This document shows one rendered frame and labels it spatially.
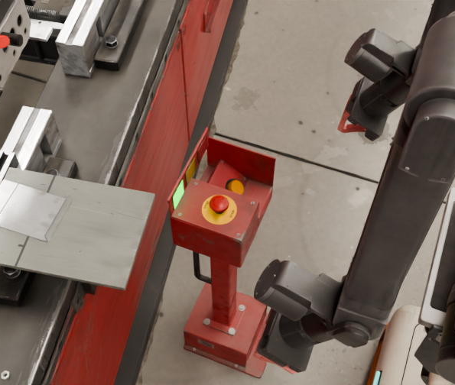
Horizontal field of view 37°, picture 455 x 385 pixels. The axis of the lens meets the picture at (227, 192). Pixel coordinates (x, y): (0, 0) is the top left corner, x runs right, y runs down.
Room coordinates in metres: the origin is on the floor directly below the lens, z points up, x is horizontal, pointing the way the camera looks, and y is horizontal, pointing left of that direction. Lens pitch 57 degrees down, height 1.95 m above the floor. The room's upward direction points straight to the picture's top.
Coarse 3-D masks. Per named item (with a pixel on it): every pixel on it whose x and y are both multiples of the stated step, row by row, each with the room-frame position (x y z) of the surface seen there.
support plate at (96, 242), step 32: (64, 192) 0.62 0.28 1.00; (96, 192) 0.62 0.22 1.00; (128, 192) 0.62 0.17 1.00; (64, 224) 0.56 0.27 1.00; (96, 224) 0.56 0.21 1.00; (128, 224) 0.56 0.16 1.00; (0, 256) 0.50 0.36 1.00; (32, 256) 0.50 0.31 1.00; (64, 256) 0.50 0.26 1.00; (96, 256) 0.50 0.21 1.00; (128, 256) 0.50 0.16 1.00
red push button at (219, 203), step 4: (216, 196) 0.74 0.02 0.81; (220, 196) 0.74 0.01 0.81; (224, 196) 0.74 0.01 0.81; (212, 200) 0.73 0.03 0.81; (216, 200) 0.73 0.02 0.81; (220, 200) 0.73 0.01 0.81; (224, 200) 0.73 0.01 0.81; (212, 204) 0.72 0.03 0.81; (216, 204) 0.72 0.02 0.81; (220, 204) 0.72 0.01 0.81; (224, 204) 0.72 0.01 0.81; (228, 204) 0.72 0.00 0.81; (212, 208) 0.72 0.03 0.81; (216, 208) 0.71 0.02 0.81; (220, 208) 0.71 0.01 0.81; (224, 208) 0.71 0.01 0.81; (216, 212) 0.72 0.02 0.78; (220, 212) 0.72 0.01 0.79
